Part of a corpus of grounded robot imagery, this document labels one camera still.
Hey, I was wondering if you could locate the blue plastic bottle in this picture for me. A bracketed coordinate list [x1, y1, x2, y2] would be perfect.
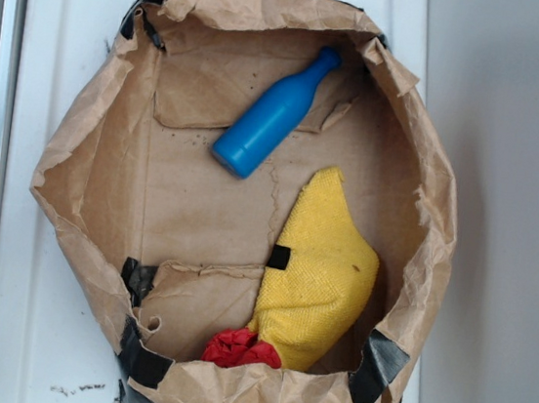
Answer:
[212, 46, 342, 179]

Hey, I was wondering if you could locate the brown paper bag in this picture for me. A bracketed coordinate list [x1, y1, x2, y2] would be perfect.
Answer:
[31, 0, 457, 403]

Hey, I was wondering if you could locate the yellow woven cloth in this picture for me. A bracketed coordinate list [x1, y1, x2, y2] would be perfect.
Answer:
[241, 167, 379, 372]

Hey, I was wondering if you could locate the white plastic tray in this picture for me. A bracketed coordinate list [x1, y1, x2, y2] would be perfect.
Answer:
[0, 0, 429, 403]

